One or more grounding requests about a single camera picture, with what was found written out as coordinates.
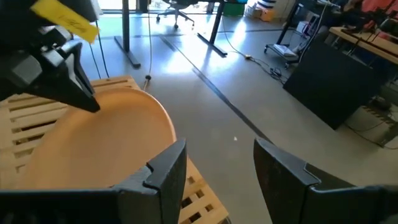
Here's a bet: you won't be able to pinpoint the grey floor box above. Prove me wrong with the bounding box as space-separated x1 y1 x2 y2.
345 104 398 149

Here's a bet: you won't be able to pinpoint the black partition panel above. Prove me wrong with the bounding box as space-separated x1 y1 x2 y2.
282 39 390 131

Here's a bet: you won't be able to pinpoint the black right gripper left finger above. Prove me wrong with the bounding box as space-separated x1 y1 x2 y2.
115 138 187 224

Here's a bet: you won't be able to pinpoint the green bin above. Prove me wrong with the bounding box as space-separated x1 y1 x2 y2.
222 1 246 17

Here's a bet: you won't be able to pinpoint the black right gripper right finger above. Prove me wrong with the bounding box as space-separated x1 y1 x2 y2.
253 138 355 224

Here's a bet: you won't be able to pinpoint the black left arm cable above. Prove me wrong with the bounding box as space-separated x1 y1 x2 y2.
88 43 103 79
94 20 110 79

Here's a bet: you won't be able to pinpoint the black wheeled cart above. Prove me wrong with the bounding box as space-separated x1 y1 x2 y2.
264 1 302 68

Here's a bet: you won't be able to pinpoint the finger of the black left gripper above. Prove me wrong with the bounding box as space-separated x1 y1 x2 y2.
74 42 96 94
30 42 101 113

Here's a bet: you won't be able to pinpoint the white papers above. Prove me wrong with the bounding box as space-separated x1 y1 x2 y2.
273 43 299 58

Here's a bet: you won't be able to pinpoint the wooden slatted shelf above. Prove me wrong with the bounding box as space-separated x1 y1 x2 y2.
0 75 230 224

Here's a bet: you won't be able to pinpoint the white cable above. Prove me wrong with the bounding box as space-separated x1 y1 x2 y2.
297 1 328 63

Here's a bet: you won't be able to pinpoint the cardboard box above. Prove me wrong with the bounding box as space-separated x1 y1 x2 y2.
245 4 262 19

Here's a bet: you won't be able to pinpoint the orange cloth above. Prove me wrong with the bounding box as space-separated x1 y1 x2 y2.
360 0 398 15

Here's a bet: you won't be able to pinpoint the black desk leg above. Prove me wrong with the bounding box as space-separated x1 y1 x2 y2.
113 0 142 69
197 0 228 58

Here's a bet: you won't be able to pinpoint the thin hanging cable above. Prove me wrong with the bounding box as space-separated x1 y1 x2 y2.
143 9 154 91

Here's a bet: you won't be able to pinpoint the black office chair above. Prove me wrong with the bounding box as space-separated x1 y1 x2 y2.
156 0 196 30

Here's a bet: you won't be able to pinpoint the yellow paper tag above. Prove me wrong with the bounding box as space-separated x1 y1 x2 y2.
30 0 100 44

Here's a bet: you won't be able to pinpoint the orange box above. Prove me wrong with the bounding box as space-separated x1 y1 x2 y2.
259 7 276 22

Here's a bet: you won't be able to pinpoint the wooden background table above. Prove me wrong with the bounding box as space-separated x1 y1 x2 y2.
328 26 398 65

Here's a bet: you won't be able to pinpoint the peach plate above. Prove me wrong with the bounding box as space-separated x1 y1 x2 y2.
17 86 178 191

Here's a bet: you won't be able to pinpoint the black floor cable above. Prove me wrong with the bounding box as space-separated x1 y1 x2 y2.
221 15 289 85

